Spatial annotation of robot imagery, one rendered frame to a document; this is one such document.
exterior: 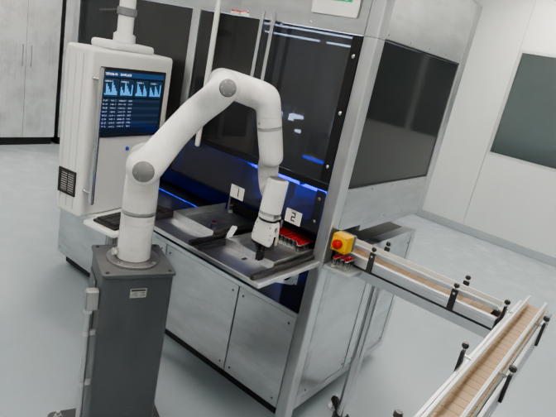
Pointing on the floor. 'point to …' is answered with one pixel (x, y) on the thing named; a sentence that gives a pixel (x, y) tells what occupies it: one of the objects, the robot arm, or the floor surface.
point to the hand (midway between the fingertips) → (260, 255)
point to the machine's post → (335, 198)
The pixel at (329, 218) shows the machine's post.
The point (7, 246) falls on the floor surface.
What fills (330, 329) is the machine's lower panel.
